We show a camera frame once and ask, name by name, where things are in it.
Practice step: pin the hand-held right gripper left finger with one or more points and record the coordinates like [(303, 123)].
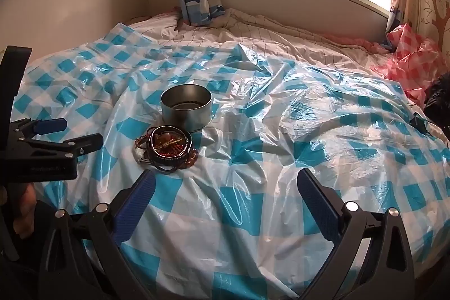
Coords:
[(137, 205)]

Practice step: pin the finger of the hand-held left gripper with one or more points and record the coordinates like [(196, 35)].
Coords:
[(49, 126), (81, 143)]

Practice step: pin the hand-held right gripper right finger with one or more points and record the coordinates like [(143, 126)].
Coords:
[(316, 205)]

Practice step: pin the silver bangle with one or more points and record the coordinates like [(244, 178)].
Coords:
[(140, 155)]

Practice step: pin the round metal tin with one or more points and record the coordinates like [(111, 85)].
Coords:
[(186, 117)]

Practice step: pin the person's left hand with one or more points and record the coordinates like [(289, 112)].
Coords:
[(24, 212)]

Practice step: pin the blue checkered plastic sheet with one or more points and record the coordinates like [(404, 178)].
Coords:
[(281, 180)]

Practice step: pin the small black device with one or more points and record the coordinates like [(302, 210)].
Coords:
[(419, 122)]

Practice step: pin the black plastic bag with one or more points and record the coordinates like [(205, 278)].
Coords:
[(439, 103)]

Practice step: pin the pink blanket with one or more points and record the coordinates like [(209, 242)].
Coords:
[(351, 41)]

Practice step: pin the striped bed quilt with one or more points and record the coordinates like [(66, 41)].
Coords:
[(281, 36)]

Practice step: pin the pink checkered plastic sheet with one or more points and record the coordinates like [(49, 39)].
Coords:
[(407, 50)]

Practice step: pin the tree wall sticker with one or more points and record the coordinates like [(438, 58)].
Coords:
[(437, 15)]

